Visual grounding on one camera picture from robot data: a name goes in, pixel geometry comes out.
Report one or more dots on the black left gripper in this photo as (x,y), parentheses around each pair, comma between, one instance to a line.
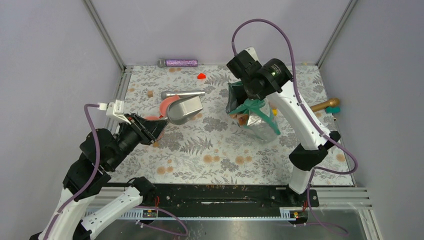
(149,129)

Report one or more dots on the silver metal scoop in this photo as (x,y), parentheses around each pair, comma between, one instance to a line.
(183,110)

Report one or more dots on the green pet food bag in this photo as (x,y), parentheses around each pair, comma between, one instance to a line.
(254,116)

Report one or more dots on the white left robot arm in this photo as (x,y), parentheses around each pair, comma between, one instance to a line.
(101,153)

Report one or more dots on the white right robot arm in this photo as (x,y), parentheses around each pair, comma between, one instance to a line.
(273,81)

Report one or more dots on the pink double pet bowl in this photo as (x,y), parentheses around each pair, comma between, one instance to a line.
(163,108)

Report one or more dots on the silver toy microphone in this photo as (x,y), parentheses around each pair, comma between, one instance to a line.
(182,94)

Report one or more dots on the red house-shaped block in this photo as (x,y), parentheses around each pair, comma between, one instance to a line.
(201,76)

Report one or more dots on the floral patterned table mat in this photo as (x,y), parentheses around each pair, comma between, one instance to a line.
(210,148)

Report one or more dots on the purple glitter toy microphone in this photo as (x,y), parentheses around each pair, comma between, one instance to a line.
(176,63)

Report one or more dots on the teal block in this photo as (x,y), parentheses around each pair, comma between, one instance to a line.
(332,110)

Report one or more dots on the gold toy microphone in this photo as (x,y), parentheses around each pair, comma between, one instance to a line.
(330,103)

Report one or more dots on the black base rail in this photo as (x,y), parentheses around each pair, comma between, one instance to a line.
(228,201)

